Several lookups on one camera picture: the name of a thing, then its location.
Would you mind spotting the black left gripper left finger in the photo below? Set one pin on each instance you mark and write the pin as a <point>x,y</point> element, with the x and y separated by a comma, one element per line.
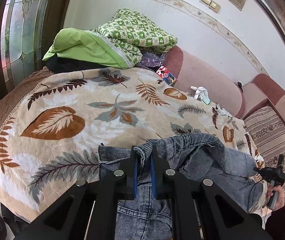
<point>104,195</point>

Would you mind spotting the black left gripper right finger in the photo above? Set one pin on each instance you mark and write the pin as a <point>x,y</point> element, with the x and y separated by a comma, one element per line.
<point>186,198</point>

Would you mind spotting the blue denim jeans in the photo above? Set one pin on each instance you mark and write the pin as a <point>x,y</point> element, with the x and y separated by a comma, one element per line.
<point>226,175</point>

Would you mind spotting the person right hand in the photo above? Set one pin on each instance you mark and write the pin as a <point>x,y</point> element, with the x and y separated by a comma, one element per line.
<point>280,200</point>

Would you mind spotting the striped pillow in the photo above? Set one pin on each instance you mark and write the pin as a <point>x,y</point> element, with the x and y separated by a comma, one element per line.
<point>268,133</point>

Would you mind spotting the leaf pattern beige blanket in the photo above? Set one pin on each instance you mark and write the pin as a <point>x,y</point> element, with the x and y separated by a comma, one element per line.
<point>52,125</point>

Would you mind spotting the white glove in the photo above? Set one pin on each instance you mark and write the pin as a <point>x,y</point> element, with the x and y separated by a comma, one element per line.
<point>201,93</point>

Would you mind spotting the red blue small box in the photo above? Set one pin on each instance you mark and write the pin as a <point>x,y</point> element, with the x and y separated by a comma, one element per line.
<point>166,76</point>

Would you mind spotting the pink upholstered headboard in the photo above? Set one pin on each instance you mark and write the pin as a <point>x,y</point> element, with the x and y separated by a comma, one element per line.
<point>240,102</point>

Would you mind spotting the green patterned folded quilt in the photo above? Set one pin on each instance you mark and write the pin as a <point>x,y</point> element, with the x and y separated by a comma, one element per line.
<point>119,43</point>

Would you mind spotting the stained glass wooden door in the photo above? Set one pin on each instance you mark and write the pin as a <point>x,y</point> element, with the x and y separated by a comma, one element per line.
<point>27,30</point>

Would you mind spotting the gold wall switch plate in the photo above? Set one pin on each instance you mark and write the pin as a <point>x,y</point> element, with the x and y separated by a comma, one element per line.
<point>211,5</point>

